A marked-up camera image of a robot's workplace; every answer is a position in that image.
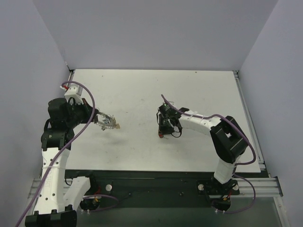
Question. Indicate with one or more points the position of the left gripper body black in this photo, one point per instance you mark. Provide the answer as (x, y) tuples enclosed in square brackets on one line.
[(95, 118)]

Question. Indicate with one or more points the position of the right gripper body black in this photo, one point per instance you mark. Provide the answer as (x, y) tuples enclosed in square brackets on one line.
[(164, 127)]

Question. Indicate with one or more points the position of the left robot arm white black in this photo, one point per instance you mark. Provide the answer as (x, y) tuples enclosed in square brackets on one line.
[(52, 206)]

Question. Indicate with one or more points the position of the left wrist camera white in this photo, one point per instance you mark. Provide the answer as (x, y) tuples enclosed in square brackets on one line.
[(73, 91)]

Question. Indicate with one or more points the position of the yellow key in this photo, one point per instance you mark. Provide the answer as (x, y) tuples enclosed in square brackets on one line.
[(117, 126)]

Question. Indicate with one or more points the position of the large metal keyring band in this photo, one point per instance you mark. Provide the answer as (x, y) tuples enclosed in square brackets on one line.
[(109, 126)]

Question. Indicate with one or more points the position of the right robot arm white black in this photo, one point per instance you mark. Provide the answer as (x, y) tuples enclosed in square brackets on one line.
[(227, 136)]

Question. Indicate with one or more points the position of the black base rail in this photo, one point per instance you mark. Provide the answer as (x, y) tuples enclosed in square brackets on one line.
[(153, 189)]

